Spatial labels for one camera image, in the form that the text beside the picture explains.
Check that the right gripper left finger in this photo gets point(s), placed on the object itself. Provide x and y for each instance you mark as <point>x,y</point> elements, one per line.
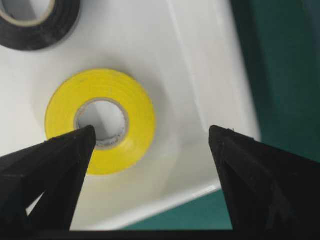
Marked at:
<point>40,185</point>

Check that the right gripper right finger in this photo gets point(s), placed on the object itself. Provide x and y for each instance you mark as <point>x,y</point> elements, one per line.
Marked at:
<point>266,189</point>

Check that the yellow tape roll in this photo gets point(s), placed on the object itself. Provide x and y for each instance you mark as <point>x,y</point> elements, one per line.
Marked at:
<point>102,84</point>

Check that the black tape roll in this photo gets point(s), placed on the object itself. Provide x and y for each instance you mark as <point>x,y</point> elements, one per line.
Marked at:
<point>37,34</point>

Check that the white plastic tray case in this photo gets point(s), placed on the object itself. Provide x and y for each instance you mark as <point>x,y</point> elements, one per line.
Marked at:
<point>185,53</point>

